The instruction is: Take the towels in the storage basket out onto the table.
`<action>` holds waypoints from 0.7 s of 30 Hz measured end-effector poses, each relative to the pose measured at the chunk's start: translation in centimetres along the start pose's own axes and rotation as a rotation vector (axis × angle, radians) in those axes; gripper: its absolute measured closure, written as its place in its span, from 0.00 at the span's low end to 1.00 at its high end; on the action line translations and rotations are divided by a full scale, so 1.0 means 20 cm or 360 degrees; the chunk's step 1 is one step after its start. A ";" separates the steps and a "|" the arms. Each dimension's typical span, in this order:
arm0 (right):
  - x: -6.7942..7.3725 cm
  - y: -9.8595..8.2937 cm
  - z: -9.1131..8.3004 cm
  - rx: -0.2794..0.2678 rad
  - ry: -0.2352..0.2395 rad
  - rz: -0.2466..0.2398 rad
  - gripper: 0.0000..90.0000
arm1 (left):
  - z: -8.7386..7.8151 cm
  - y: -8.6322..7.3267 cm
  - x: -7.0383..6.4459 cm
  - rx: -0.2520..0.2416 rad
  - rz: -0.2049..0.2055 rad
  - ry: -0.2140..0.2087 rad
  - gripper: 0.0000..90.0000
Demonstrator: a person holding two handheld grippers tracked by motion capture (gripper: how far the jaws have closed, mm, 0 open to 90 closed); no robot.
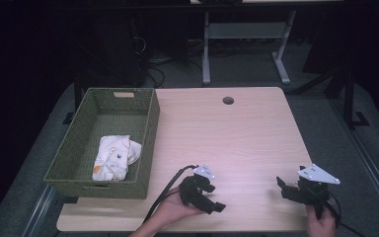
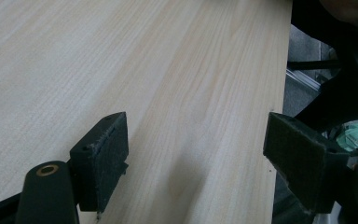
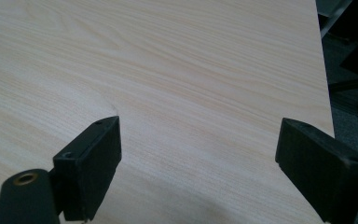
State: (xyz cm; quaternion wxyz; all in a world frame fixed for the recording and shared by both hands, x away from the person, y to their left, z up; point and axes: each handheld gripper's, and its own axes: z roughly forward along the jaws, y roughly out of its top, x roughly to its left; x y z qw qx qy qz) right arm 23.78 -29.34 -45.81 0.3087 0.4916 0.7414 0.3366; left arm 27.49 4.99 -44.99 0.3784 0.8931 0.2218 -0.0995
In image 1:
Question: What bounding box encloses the metal floor rail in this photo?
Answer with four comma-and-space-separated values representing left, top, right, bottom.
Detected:
21, 183, 57, 237
329, 97, 379, 228

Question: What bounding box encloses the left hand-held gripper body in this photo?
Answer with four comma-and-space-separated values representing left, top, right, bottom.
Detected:
179, 163, 217, 215

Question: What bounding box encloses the black metal stand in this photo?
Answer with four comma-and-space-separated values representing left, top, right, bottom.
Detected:
61, 70, 84, 126
340, 63, 371, 130

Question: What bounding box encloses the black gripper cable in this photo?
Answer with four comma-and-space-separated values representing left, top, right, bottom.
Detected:
322, 191, 367, 237
142, 164, 199, 225

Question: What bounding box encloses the person's right hand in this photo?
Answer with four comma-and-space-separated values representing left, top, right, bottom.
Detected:
305, 204, 338, 237

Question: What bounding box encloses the green woven basket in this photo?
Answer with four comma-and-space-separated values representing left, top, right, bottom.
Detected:
42, 87, 161, 200

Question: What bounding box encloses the white patterned folded cloth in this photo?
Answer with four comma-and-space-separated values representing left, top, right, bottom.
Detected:
91, 134, 143, 183

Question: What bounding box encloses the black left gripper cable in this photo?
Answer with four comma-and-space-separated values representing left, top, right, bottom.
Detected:
142, 164, 199, 225

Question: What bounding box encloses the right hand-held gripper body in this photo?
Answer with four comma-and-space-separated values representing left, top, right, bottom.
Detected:
296, 163, 341, 220

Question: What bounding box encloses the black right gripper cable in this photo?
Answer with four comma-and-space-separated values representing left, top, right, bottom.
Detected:
322, 191, 367, 237

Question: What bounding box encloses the grey metal desk frame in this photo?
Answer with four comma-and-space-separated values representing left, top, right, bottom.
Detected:
201, 9, 297, 87

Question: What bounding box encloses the person's left hand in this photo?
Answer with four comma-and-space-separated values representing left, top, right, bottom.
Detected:
150, 187, 206, 229

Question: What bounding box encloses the tangle of floor cables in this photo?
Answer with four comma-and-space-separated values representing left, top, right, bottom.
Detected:
134, 34, 205, 89

